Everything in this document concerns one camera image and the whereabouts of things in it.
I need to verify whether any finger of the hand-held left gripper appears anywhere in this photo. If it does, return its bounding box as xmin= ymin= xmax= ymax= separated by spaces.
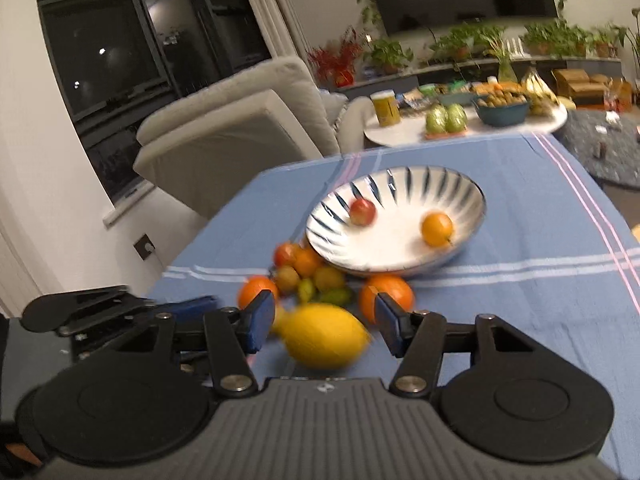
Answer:
xmin=21 ymin=285 xmax=157 ymax=334
xmin=56 ymin=296 xmax=217 ymax=348

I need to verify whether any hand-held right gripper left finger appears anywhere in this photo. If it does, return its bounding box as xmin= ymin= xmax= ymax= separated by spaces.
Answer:
xmin=107 ymin=290 xmax=277 ymax=399

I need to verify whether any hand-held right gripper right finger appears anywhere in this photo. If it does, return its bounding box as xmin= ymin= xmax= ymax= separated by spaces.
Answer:
xmin=374 ymin=292 xmax=543 ymax=402

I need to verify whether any large orange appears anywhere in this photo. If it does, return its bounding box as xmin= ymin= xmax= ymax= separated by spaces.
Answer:
xmin=358 ymin=274 xmax=416 ymax=325

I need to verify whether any brown kiwi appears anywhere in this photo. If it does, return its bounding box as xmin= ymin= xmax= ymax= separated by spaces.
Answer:
xmin=274 ymin=266 xmax=301 ymax=295

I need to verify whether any green lime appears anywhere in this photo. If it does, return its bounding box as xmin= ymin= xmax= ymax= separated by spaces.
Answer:
xmin=320 ymin=287 xmax=354 ymax=307

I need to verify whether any large yellow lemon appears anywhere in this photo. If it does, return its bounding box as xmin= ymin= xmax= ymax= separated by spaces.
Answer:
xmin=270 ymin=302 xmax=374 ymax=372

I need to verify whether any large red apple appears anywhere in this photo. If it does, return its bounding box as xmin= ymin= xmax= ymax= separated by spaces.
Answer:
xmin=273 ymin=242 xmax=301 ymax=268

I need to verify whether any small tangerine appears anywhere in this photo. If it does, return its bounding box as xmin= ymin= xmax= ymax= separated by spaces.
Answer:
xmin=292 ymin=247 xmax=324 ymax=279

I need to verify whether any striped white ceramic bowl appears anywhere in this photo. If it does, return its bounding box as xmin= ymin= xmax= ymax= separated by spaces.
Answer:
xmin=305 ymin=165 xmax=487 ymax=279

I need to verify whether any pile of small brown fruits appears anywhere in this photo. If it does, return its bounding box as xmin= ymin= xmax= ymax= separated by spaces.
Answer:
xmin=477 ymin=90 xmax=527 ymax=108

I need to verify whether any small red apple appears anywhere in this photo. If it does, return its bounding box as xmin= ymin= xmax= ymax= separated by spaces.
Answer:
xmin=348 ymin=198 xmax=378 ymax=227

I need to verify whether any blue striped tablecloth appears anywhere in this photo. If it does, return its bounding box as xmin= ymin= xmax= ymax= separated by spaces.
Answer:
xmin=145 ymin=132 xmax=640 ymax=480

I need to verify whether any beige sofa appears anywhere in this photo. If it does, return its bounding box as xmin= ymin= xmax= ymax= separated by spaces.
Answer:
xmin=132 ymin=55 xmax=376 ymax=221

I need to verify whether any white round table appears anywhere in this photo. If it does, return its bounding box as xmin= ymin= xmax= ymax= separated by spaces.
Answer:
xmin=363 ymin=104 xmax=569 ymax=149

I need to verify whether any green apple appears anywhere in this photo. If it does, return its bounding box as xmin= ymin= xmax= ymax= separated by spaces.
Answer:
xmin=425 ymin=105 xmax=449 ymax=135
xmin=446 ymin=103 xmax=469 ymax=134

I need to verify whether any yellow can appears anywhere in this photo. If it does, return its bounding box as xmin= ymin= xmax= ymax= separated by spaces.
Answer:
xmin=371 ymin=91 xmax=401 ymax=127

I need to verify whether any pile of snack packets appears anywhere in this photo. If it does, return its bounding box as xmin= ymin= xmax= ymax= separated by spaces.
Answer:
xmin=399 ymin=81 xmax=478 ymax=112

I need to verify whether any dark blue bowl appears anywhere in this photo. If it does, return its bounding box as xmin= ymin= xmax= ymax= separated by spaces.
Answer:
xmin=472 ymin=101 xmax=531 ymax=128

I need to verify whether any grey television cabinet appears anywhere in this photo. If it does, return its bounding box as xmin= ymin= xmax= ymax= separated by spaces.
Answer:
xmin=345 ymin=55 xmax=624 ymax=100

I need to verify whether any dark window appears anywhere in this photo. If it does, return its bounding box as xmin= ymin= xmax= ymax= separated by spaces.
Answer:
xmin=32 ymin=0 xmax=273 ymax=207

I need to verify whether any green potted plant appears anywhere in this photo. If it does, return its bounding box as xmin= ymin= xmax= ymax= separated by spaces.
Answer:
xmin=432 ymin=24 xmax=506 ymax=62
xmin=521 ymin=21 xmax=592 ymax=57
xmin=591 ymin=27 xmax=620 ymax=59
xmin=367 ymin=39 xmax=414 ymax=76

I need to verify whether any red leaf plant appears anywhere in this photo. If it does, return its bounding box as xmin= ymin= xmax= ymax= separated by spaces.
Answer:
xmin=307 ymin=30 xmax=365 ymax=87

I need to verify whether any grey marble table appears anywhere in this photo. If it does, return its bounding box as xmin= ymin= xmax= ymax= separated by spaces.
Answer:
xmin=554 ymin=107 xmax=640 ymax=189

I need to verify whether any bunch of bananas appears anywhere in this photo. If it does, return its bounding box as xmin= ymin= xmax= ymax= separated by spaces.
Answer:
xmin=520 ymin=72 xmax=560 ymax=114

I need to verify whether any glass vase with greens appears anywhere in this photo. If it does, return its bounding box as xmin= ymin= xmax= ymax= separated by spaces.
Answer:
xmin=487 ymin=35 xmax=519 ymax=84

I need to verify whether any white curtain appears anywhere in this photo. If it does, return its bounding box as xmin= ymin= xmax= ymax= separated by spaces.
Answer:
xmin=232 ymin=0 xmax=313 ymax=63

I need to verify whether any tall leafy plant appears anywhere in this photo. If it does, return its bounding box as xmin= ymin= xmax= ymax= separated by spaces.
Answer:
xmin=611 ymin=6 xmax=640 ymax=78

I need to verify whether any wall socket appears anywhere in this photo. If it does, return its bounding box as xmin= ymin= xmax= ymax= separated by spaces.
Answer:
xmin=133 ymin=233 xmax=157 ymax=260

